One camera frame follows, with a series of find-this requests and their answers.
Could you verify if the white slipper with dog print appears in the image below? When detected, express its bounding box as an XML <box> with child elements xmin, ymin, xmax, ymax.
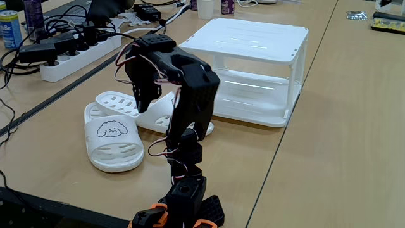
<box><xmin>83</xmin><ymin>101</ymin><xmax>146</xmax><ymax>174</ymax></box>
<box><xmin>95</xmin><ymin>91</ymin><xmax>215</xmax><ymax>137</ymax></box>

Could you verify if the white plastic shoe rack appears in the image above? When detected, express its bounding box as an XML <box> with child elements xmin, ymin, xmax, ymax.
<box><xmin>178</xmin><ymin>17</ymin><xmax>309</xmax><ymax>129</ymax></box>

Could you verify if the black power brick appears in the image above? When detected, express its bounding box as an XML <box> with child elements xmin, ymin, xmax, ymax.
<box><xmin>132</xmin><ymin>3</ymin><xmax>163</xmax><ymax>22</ymax></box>

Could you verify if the white power strip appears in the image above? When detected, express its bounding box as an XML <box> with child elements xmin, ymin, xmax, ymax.
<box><xmin>39</xmin><ymin>34</ymin><xmax>123</xmax><ymax>84</ymax></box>

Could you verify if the black power plug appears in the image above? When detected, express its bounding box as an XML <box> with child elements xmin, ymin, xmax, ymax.
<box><xmin>81</xmin><ymin>20</ymin><xmax>98</xmax><ymax>48</ymax></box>

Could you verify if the dark laptop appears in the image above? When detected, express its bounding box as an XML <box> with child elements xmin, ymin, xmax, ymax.
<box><xmin>44</xmin><ymin>0</ymin><xmax>137</xmax><ymax>27</ymax></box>

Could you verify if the black plug adapter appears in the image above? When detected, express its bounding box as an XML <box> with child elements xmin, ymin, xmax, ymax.
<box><xmin>18</xmin><ymin>42</ymin><xmax>59</xmax><ymax>67</ymax></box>
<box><xmin>39</xmin><ymin>32</ymin><xmax>78</xmax><ymax>57</ymax></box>

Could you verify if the white paper cup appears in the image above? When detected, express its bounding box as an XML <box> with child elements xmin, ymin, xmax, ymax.
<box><xmin>196</xmin><ymin>0</ymin><xmax>216</xmax><ymax>20</ymax></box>

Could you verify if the tall purple drinks can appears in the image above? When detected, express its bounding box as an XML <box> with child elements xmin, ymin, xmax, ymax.
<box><xmin>23</xmin><ymin>0</ymin><xmax>46</xmax><ymax>41</ymax></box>

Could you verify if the blue white drinks can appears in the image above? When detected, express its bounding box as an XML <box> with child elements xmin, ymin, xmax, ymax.
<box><xmin>0</xmin><ymin>9</ymin><xmax>23</xmax><ymax>50</ymax></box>

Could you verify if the black base board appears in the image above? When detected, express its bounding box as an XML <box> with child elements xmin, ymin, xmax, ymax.
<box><xmin>0</xmin><ymin>186</ymin><xmax>131</xmax><ymax>228</ymax></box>

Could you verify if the black yellow flat device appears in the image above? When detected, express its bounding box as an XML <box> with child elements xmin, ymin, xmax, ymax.
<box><xmin>370</xmin><ymin>11</ymin><xmax>405</xmax><ymax>35</ymax></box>

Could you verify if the clear plastic box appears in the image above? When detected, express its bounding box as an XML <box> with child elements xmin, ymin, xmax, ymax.
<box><xmin>374</xmin><ymin>0</ymin><xmax>405</xmax><ymax>15</ymax></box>

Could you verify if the white power strip cord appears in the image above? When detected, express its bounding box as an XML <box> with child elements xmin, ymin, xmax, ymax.
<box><xmin>121</xmin><ymin>3</ymin><xmax>191</xmax><ymax>36</ymax></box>

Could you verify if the black cable with ferrite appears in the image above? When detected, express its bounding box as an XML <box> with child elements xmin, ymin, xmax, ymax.
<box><xmin>91</xmin><ymin>17</ymin><xmax>178</xmax><ymax>42</ymax></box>

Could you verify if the small white plastic bracket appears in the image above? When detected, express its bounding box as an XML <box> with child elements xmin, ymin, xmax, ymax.
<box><xmin>121</xmin><ymin>11</ymin><xmax>152</xmax><ymax>27</ymax></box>
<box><xmin>107</xmin><ymin>17</ymin><xmax>127</xmax><ymax>31</ymax></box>

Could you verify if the thin white coiled cable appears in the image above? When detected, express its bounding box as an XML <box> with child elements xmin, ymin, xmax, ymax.
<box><xmin>235</xmin><ymin>0</ymin><xmax>259</xmax><ymax>8</ymax></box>

